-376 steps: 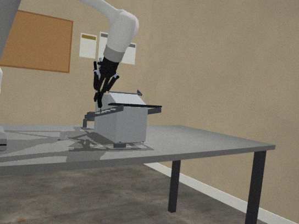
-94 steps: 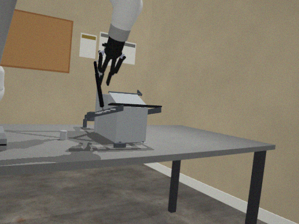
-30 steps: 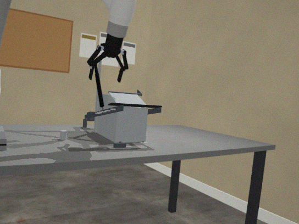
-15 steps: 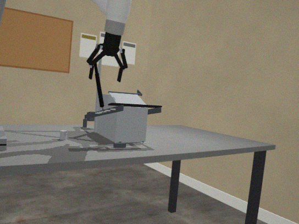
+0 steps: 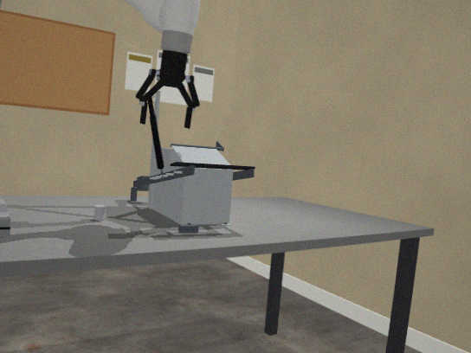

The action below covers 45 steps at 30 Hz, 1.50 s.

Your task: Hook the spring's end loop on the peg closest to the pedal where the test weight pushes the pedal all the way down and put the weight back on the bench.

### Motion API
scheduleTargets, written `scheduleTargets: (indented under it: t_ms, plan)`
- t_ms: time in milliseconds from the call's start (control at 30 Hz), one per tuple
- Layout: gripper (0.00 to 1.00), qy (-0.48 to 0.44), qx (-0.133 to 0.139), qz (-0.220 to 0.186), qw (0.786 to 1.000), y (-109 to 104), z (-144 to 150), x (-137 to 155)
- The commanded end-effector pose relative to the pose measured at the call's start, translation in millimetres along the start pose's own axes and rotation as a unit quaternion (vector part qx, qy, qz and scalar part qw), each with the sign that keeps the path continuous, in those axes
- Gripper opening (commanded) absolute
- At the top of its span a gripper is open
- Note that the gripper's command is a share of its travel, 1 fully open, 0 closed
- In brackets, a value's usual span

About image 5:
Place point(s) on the light grey cylinder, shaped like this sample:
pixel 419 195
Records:
pixel 99 213

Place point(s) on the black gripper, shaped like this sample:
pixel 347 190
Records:
pixel 171 73

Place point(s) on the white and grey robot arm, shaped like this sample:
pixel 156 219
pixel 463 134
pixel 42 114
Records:
pixel 176 20

